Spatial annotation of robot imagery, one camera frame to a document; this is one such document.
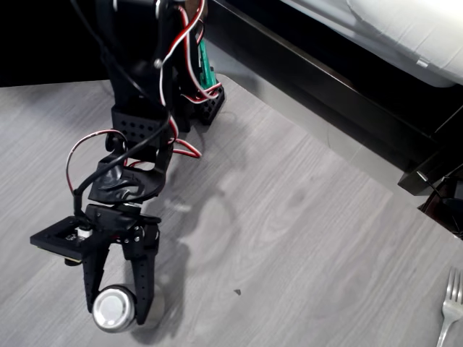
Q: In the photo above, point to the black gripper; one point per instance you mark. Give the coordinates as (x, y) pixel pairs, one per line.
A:
(116, 225)

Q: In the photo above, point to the shiny steel cup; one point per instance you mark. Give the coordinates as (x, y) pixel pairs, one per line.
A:
(114, 311)

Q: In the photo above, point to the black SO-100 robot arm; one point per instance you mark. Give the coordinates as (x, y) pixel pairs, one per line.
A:
(137, 90)

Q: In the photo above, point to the black perforated arm base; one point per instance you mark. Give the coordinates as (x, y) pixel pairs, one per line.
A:
(211, 106)

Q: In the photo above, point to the person's hand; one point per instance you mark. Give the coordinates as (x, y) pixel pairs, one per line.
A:
(195, 4)

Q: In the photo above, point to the small dark crumb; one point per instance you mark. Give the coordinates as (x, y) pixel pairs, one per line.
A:
(237, 291)

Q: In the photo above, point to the green circuit board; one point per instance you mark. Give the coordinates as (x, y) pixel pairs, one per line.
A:
(207, 68)

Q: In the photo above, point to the silver fork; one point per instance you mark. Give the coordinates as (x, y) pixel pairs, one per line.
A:
(451, 307)

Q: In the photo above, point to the white mattress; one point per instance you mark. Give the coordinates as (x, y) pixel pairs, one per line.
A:
(390, 25)

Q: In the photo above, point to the black gripper camera mount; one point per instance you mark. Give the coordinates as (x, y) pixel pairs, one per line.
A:
(58, 238)

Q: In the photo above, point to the black bed frame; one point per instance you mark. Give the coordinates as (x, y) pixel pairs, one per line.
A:
(325, 79)

